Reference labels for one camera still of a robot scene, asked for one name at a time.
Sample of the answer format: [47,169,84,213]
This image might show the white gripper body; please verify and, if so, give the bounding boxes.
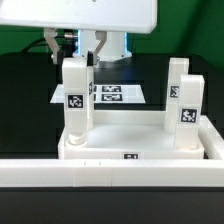
[0,0,158,33]

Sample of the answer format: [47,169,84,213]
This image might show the white L-shaped obstacle fence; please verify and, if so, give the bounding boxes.
[0,117,224,187]

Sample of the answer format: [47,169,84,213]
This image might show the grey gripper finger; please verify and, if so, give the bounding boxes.
[87,31,107,66]
[44,28,65,65]

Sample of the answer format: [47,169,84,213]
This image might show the white base marker plate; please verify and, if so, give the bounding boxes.
[49,83,146,104]

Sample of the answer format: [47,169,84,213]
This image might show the white desk top tray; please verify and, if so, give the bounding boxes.
[58,110,204,160]

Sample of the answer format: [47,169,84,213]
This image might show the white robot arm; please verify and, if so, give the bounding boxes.
[0,0,158,63]

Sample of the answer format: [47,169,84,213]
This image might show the black cable with connector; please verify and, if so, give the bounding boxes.
[20,31,81,54]

